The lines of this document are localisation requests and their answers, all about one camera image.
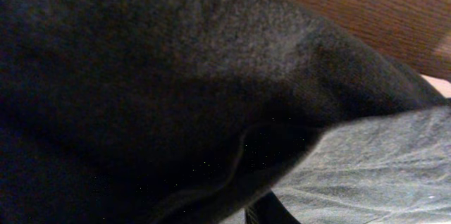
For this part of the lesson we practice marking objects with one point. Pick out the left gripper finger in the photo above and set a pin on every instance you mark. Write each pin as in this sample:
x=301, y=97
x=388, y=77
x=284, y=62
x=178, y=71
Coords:
x=268, y=210

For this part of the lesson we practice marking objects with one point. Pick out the dark green t-shirt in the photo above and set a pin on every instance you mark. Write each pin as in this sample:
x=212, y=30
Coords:
x=176, y=111

